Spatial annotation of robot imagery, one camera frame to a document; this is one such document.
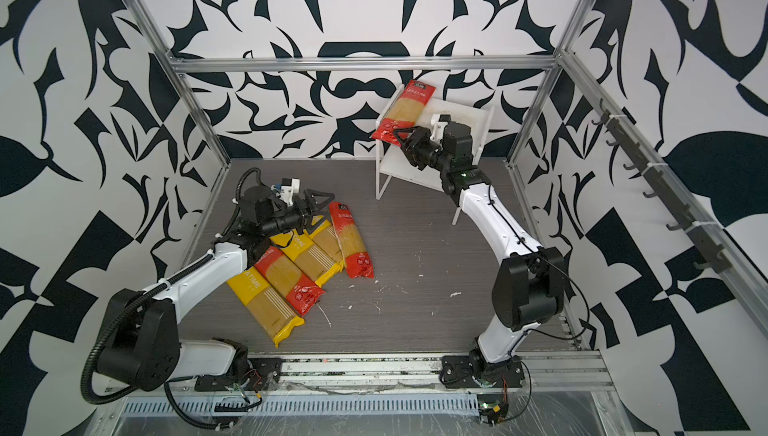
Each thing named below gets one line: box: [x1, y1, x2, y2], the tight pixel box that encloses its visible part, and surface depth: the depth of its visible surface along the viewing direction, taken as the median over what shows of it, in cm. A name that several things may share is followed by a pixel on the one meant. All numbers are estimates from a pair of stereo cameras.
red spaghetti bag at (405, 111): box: [372, 80, 437, 147], surface depth 86 cm
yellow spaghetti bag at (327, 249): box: [304, 220, 345, 286], surface depth 94 cm
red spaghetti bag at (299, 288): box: [255, 246, 326, 317], surface depth 89 cm
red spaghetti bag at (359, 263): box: [328, 201, 375, 279], surface depth 94 cm
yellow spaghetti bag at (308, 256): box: [270, 229, 344, 288], surface depth 93 cm
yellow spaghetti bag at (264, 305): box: [226, 267, 305, 348], surface depth 84 cm
